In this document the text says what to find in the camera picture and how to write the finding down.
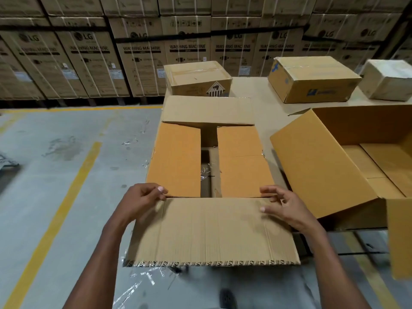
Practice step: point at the person's left hand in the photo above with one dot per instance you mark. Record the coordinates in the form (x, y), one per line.
(138, 202)

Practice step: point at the person's right hand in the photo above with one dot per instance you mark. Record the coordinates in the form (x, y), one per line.
(294, 212)

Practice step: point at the person's right thumb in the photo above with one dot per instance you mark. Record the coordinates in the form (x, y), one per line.
(268, 209)

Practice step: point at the person's left thumb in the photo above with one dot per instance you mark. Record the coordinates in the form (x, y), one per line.
(159, 196)

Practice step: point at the brown cardboard box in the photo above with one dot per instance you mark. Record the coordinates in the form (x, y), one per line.
(212, 228)

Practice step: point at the person's right forearm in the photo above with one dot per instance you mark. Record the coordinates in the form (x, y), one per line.
(334, 273)

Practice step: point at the person's left forearm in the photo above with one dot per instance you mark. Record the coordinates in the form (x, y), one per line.
(99, 263)

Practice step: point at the clear plastic wrap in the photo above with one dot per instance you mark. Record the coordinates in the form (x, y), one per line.
(206, 173)

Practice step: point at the large open cardboard box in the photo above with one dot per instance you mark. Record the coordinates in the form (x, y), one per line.
(322, 170)

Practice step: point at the clear plastic tape scrap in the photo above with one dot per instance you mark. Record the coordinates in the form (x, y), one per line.
(144, 281)

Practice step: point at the person's black shoe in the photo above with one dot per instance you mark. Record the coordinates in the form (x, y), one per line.
(228, 299)

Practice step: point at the sealed box with hazard label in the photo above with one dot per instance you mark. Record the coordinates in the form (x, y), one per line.
(196, 78)

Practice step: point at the sealed box with blue label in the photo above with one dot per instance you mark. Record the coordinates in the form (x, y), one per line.
(312, 80)

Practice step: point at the stack of washing machine cartons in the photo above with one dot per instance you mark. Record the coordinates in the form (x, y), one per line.
(96, 54)

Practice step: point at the white wrapped box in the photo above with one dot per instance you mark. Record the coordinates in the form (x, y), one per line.
(386, 80)

